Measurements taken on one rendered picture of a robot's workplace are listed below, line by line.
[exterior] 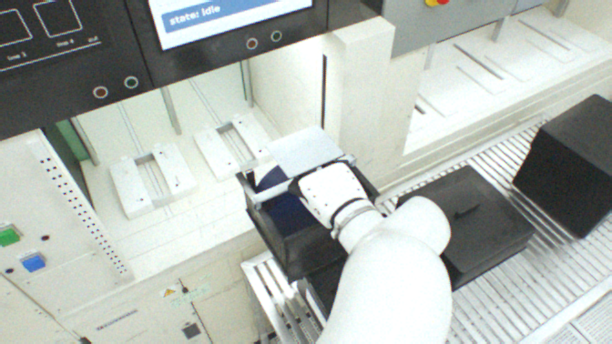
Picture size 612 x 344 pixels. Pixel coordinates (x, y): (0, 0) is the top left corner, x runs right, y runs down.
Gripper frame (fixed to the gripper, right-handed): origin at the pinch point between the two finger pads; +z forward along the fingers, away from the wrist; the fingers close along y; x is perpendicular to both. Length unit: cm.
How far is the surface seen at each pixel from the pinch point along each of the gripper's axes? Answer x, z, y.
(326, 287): -48.1, -6.2, 3.0
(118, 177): -35, 49, -36
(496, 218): -39, -17, 53
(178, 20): 26.2, 14.8, -14.6
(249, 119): -35, 53, 8
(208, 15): 25.5, 14.9, -9.7
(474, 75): -36, 34, 93
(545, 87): -37, 16, 112
